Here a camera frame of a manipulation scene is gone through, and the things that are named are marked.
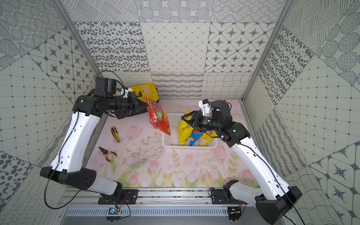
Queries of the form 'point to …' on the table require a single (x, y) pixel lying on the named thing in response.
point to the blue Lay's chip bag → (195, 135)
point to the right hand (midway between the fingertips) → (183, 121)
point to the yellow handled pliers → (106, 152)
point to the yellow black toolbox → (148, 90)
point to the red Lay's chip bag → (158, 117)
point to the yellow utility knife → (115, 132)
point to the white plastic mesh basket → (172, 141)
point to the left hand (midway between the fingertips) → (147, 100)
